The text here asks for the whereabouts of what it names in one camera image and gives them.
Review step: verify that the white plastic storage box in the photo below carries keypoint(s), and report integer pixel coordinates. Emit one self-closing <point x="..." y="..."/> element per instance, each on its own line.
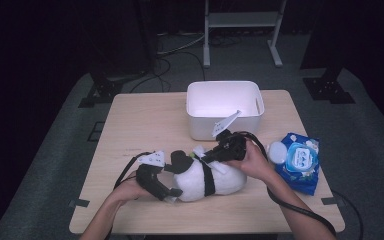
<point x="223" y="100"/>

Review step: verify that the white metal stand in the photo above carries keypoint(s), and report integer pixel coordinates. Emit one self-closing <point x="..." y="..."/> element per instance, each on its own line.
<point x="241" y="19"/>

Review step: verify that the black tape rectangle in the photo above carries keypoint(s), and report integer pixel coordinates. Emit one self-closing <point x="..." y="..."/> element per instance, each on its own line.
<point x="92" y="131"/>

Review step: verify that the black tape strip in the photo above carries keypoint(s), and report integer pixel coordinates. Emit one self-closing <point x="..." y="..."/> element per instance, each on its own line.
<point x="330" y="200"/>
<point x="79" y="202"/>

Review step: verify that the blue wet wipes pack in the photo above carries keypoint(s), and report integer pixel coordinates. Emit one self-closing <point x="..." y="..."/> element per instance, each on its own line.
<point x="301" y="160"/>

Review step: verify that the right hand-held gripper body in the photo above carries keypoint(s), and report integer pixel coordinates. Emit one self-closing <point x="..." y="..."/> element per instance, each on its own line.
<point x="231" y="146"/>

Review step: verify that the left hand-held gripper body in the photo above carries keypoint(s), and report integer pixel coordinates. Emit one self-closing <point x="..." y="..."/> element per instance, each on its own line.
<point x="148" y="180"/>

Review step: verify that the black stand base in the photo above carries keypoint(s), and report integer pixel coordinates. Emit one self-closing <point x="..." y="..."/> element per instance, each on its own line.
<point x="328" y="88"/>
<point x="101" y="93"/>

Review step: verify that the panda plush toy with bamboo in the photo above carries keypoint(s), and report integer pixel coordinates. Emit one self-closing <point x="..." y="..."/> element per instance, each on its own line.
<point x="193" y="183"/>

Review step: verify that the person's left hand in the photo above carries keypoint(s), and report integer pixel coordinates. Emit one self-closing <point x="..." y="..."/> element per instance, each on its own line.
<point x="130" y="190"/>

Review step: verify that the person's right hand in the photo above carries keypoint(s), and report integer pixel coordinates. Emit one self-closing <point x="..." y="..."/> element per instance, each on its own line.
<point x="255" y="163"/>

